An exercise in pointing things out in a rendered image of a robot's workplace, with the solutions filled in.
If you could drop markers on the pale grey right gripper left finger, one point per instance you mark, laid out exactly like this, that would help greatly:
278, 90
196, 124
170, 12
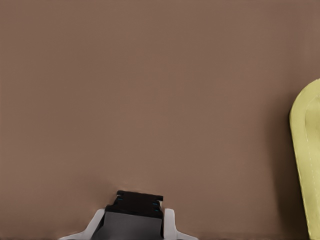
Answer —
96, 223

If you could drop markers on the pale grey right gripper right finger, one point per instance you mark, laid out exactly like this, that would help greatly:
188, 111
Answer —
170, 222

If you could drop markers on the black switch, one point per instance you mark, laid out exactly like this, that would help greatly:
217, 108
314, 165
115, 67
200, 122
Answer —
132, 217

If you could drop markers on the yellow-green tray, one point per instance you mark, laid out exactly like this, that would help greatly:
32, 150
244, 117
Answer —
307, 155

